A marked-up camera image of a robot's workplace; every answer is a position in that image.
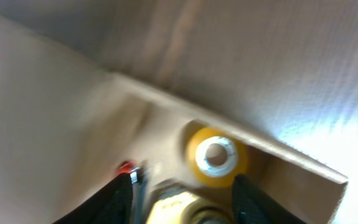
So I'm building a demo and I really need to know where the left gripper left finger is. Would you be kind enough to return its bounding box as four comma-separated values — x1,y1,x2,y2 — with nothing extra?
53,173,133,224

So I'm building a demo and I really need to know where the cream sticky note pad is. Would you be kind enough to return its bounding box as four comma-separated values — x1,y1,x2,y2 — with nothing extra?
146,191,201,224

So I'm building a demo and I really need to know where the correction tape dispenser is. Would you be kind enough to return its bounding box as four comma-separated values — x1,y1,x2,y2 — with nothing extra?
189,207,232,224

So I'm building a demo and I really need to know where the red black stapler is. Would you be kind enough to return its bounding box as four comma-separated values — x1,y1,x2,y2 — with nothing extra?
117,160,150,224

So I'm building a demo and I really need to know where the cardboard box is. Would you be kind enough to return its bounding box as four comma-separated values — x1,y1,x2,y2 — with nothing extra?
0,1,358,223

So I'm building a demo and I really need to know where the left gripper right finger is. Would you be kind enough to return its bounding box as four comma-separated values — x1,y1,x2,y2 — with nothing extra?
232,174,305,224

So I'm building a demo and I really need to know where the yellow adhesive tape roll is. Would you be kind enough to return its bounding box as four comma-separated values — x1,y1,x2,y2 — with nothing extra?
185,128,249,189

